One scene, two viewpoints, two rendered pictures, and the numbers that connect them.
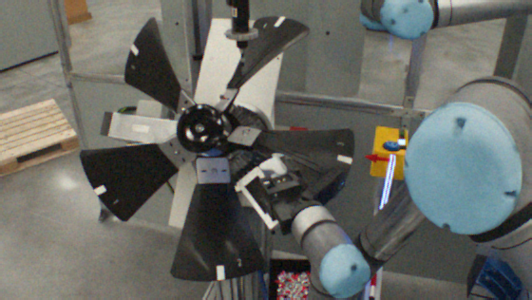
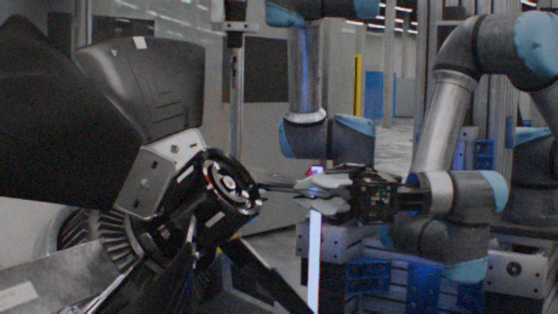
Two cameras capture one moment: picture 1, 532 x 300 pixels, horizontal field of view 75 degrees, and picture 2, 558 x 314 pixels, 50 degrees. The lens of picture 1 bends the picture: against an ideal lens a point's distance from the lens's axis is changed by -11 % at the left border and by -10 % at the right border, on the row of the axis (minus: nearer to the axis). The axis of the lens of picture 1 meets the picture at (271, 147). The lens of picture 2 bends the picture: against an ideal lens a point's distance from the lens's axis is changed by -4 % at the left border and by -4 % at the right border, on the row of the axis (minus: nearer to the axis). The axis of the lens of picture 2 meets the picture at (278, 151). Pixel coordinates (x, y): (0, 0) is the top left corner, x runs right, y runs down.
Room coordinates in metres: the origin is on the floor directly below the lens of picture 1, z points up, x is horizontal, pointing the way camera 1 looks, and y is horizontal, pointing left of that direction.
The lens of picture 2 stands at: (0.58, 0.97, 1.36)
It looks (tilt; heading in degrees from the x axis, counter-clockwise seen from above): 6 degrees down; 279
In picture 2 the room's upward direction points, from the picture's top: 1 degrees clockwise
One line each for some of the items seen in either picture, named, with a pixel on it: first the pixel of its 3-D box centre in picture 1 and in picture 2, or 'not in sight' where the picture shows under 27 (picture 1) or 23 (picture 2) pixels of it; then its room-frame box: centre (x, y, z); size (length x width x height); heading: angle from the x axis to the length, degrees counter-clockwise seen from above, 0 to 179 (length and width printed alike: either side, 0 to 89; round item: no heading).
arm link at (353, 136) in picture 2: not in sight; (351, 139); (0.66, -0.75, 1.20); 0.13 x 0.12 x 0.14; 1
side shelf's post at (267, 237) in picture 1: (266, 219); not in sight; (1.36, 0.02, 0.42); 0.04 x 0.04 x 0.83; 74
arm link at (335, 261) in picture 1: (334, 260); (471, 194); (0.42, -0.10, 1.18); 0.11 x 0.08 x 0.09; 21
